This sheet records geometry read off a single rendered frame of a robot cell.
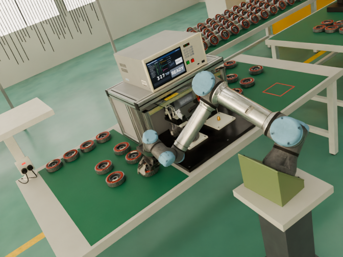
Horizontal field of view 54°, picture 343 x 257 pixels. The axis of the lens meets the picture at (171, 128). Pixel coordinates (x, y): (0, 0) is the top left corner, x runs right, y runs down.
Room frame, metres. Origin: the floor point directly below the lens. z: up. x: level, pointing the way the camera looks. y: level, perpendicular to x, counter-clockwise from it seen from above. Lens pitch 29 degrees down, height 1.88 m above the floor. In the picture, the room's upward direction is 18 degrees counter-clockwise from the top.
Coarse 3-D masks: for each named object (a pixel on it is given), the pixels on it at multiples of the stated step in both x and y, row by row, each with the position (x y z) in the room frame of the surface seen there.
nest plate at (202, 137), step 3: (201, 135) 1.77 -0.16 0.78; (204, 135) 1.76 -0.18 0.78; (201, 138) 1.74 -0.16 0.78; (204, 138) 1.73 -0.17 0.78; (195, 141) 1.72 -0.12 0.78; (198, 141) 1.72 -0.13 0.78; (201, 141) 1.72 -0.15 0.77; (192, 144) 1.70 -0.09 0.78; (195, 144) 1.70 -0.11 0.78; (189, 147) 1.68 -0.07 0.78; (192, 147) 1.69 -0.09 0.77
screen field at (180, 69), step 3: (177, 66) 1.95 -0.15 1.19; (180, 66) 1.96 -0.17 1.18; (183, 66) 1.97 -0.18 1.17; (171, 69) 1.93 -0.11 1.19; (174, 69) 1.93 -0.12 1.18; (177, 69) 1.94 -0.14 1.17; (180, 69) 1.95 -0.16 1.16; (183, 69) 1.96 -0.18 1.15; (171, 72) 1.92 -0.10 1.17; (174, 72) 1.93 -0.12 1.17; (177, 72) 1.94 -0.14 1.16; (180, 72) 1.95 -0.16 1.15; (171, 75) 1.92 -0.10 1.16; (174, 75) 1.93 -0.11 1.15
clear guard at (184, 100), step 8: (184, 88) 1.89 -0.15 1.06; (168, 96) 1.84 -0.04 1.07; (176, 96) 1.81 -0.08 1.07; (184, 96) 1.78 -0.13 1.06; (192, 96) 1.74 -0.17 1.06; (200, 96) 1.72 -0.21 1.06; (160, 104) 1.78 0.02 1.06; (168, 104) 1.74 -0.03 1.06; (176, 104) 1.71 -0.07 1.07; (184, 104) 1.68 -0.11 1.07; (192, 104) 1.68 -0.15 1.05; (176, 112) 1.63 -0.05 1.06; (184, 112) 1.63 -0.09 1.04; (192, 112) 1.64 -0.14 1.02; (184, 120) 1.60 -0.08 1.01
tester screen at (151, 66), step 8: (168, 56) 1.93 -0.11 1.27; (176, 56) 1.95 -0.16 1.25; (152, 64) 1.87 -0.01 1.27; (160, 64) 1.90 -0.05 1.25; (152, 72) 1.87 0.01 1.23; (160, 72) 1.89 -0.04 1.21; (168, 72) 1.91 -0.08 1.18; (152, 80) 1.86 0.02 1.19; (160, 80) 1.88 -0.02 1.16; (168, 80) 1.91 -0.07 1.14
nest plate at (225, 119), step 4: (220, 112) 1.98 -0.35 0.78; (212, 116) 1.96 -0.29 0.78; (216, 116) 1.94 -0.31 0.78; (220, 116) 1.92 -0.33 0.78; (224, 116) 1.91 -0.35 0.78; (228, 116) 1.89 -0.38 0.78; (232, 116) 1.88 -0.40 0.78; (208, 120) 1.92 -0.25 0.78; (212, 120) 1.90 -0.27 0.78; (216, 120) 1.89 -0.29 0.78; (220, 120) 1.87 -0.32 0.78; (224, 120) 1.86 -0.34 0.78; (228, 120) 1.84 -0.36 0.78; (232, 120) 1.84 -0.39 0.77; (208, 124) 1.87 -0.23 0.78; (212, 124) 1.85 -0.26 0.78; (216, 124) 1.84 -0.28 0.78; (220, 124) 1.82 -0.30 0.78; (224, 124) 1.81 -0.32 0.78; (216, 128) 1.80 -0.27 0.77; (220, 128) 1.79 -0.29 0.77
